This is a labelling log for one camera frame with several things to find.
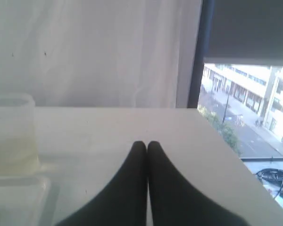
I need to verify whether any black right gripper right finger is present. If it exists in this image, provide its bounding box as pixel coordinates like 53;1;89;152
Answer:
147;141;248;226

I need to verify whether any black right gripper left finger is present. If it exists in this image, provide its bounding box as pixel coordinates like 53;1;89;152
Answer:
58;141;148;226

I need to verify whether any white rectangular tray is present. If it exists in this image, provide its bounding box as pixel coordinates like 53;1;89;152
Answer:
0;176;51;226

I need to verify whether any translucent plastic container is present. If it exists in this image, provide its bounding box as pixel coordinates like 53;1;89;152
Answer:
0;94;39;176

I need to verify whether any white backdrop sheet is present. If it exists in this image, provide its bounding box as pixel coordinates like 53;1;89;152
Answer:
0;0;202;108

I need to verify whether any dark roller window blind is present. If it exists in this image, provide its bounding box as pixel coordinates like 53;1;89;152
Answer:
204;0;283;66

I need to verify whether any black coiled cable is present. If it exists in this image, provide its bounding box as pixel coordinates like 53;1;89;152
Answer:
255;167;283;197

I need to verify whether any black window frame post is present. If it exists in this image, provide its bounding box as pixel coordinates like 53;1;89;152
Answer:
187;0;215;108

